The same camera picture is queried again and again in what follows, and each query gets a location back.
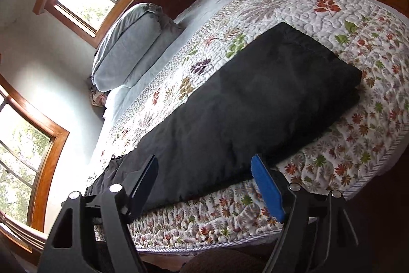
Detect floral quilt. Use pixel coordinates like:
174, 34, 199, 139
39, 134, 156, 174
86, 0, 409, 253

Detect pile of clothes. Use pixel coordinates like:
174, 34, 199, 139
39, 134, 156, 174
87, 76, 111, 109

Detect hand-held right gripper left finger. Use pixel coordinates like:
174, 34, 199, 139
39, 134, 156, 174
38, 154, 159, 273

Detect light blue bed sheet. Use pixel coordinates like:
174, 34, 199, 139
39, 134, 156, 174
86, 0, 231, 184

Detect black pants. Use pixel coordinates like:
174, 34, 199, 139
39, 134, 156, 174
85, 22, 363, 213

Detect grey-blue pillow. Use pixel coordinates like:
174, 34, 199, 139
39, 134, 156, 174
91, 3, 167, 82
96, 17, 184, 93

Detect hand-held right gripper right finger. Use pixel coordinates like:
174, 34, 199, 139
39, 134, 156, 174
251, 154, 360, 273

